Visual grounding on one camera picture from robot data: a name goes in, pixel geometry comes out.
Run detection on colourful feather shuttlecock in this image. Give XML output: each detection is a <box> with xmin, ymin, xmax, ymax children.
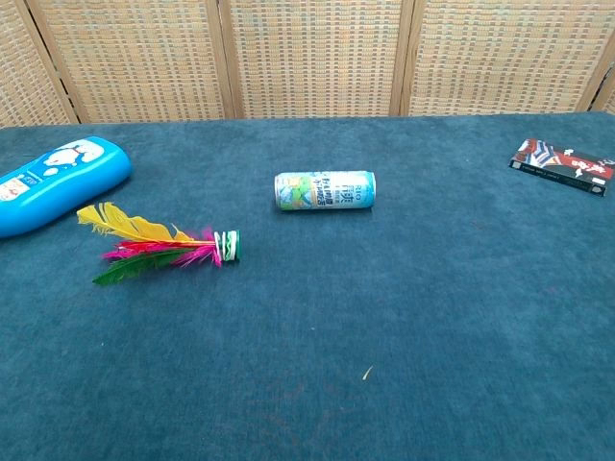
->
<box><xmin>76</xmin><ymin>202</ymin><xmax>242</xmax><ymax>286</ymax></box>

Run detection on blue cartoon squeeze bottle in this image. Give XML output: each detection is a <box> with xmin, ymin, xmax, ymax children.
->
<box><xmin>0</xmin><ymin>135</ymin><xmax>134</xmax><ymax>240</ymax></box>

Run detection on light blue drink can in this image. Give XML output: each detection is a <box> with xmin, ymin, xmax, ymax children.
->
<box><xmin>274</xmin><ymin>170</ymin><xmax>378</xmax><ymax>212</ymax></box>

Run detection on blue felt table cover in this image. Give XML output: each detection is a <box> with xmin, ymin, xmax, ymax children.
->
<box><xmin>0</xmin><ymin>110</ymin><xmax>615</xmax><ymax>461</ymax></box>

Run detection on woven rattan folding screen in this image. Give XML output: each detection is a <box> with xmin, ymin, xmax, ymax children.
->
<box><xmin>0</xmin><ymin>0</ymin><xmax>615</xmax><ymax>129</ymax></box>

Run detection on black red card box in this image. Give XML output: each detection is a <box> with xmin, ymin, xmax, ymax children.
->
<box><xmin>508</xmin><ymin>138</ymin><xmax>615</xmax><ymax>198</ymax></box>

